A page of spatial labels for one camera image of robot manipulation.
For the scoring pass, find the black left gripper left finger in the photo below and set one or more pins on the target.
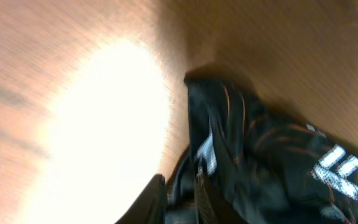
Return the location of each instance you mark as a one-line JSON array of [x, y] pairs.
[[149, 206]]

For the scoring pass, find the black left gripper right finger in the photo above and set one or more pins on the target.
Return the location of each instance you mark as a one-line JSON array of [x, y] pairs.
[[213, 208]]

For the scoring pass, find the black patterned sports jersey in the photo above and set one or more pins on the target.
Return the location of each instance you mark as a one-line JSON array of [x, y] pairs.
[[269, 167]]

